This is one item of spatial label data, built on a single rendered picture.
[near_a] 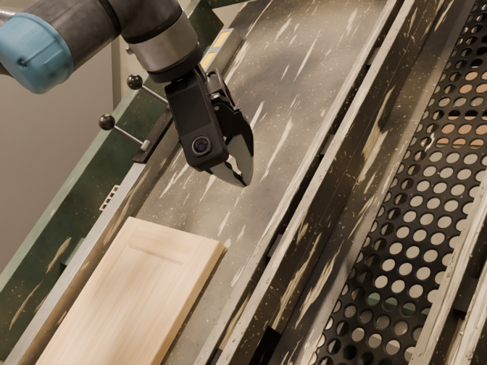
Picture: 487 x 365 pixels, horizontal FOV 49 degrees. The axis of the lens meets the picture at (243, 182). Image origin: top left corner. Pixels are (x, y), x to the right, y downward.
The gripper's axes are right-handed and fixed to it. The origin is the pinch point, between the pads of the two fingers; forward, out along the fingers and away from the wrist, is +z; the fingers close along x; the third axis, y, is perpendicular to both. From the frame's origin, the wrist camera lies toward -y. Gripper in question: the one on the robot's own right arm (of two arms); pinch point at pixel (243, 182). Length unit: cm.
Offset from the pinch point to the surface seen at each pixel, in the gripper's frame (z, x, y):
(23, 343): 25, 59, 14
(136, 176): 17, 28, 41
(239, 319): 12.6, 8.1, -11.5
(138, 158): 16, 27, 46
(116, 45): 81, 88, 315
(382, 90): 7.1, -24.4, 16.5
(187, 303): 20.3, 19.4, 2.3
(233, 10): 117, 5, 371
